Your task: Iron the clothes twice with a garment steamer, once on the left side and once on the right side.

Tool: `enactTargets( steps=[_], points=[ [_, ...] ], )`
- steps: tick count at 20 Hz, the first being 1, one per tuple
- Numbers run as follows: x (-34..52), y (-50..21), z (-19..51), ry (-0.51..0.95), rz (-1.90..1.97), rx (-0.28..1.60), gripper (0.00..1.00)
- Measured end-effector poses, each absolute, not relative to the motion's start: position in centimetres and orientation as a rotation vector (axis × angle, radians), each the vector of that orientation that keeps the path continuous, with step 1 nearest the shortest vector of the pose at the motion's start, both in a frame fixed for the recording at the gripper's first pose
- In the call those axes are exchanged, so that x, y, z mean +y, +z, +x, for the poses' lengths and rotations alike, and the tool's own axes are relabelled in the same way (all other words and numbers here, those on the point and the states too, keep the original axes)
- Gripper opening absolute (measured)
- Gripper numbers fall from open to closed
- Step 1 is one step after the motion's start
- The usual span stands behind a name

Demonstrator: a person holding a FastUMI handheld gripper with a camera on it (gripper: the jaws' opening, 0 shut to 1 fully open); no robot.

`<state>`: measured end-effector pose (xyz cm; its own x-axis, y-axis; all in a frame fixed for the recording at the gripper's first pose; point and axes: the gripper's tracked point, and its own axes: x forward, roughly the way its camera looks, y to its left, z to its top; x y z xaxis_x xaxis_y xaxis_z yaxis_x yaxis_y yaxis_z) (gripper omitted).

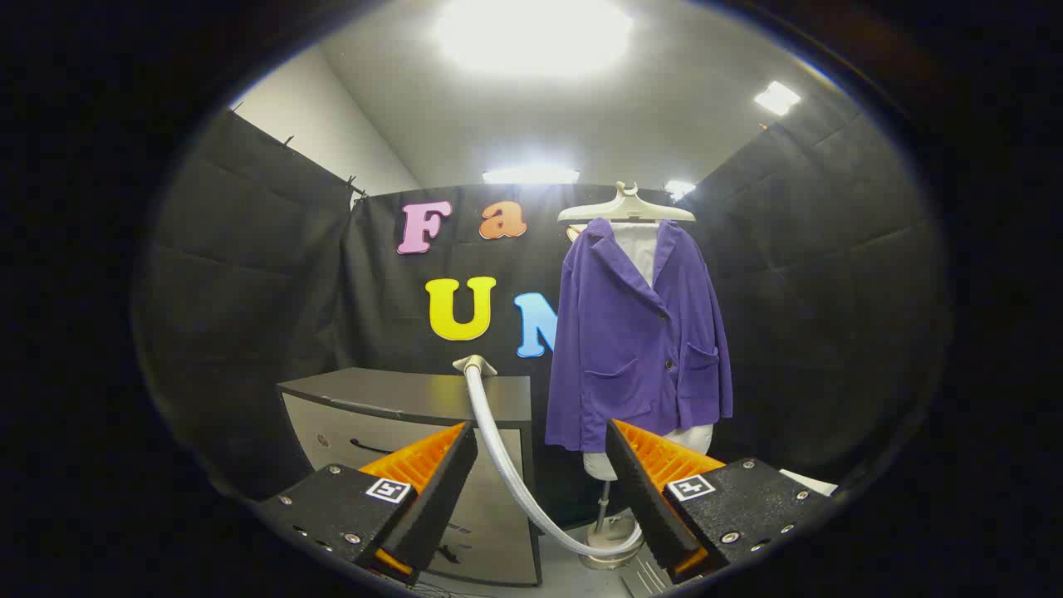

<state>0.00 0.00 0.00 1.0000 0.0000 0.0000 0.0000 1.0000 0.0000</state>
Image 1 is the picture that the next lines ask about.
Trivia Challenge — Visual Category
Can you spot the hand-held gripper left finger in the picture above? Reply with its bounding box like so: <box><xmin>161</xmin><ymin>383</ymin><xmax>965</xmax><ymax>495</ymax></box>
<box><xmin>257</xmin><ymin>421</ymin><xmax>479</xmax><ymax>586</ymax></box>

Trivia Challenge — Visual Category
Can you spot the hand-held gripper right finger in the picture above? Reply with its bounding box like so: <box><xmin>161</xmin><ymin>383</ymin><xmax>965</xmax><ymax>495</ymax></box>
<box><xmin>605</xmin><ymin>419</ymin><xmax>831</xmax><ymax>582</ymax></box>

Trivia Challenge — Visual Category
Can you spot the purple corduroy jacket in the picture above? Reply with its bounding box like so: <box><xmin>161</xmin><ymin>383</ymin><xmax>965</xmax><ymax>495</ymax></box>
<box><xmin>545</xmin><ymin>218</ymin><xmax>734</xmax><ymax>453</ymax></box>

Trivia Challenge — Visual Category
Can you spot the white clothes hanger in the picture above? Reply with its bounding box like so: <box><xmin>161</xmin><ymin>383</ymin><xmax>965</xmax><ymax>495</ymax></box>
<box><xmin>557</xmin><ymin>182</ymin><xmax>697</xmax><ymax>223</ymax></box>

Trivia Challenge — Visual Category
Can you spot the grey ribbed plate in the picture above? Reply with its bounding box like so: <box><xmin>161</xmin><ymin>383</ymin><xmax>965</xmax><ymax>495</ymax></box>
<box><xmin>619</xmin><ymin>556</ymin><xmax>675</xmax><ymax>598</ymax></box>

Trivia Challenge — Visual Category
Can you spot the grey drawer cabinet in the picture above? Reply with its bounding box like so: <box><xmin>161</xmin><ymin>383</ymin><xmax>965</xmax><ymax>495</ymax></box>
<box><xmin>277</xmin><ymin>368</ymin><xmax>542</xmax><ymax>586</ymax></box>

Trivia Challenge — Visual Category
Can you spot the white board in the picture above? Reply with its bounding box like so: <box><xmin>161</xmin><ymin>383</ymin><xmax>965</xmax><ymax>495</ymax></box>
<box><xmin>781</xmin><ymin>469</ymin><xmax>840</xmax><ymax>497</ymax></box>

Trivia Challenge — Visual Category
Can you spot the white mannequin torso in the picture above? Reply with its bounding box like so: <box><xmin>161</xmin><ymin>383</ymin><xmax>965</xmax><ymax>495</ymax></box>
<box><xmin>583</xmin><ymin>221</ymin><xmax>715</xmax><ymax>481</ymax></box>

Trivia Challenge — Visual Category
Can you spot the long strip ceiling light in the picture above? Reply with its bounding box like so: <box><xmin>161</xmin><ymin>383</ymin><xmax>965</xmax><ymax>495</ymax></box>
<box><xmin>483</xmin><ymin>166</ymin><xmax>580</xmax><ymax>184</ymax></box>

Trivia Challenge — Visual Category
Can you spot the small square ceiling light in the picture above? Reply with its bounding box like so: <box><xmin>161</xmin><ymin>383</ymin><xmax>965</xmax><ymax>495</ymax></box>
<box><xmin>754</xmin><ymin>81</ymin><xmax>802</xmax><ymax>115</ymax></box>

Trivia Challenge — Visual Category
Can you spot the large round ceiling light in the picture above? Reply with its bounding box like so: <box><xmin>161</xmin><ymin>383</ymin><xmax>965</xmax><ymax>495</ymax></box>
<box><xmin>436</xmin><ymin>0</ymin><xmax>632</xmax><ymax>76</ymax></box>

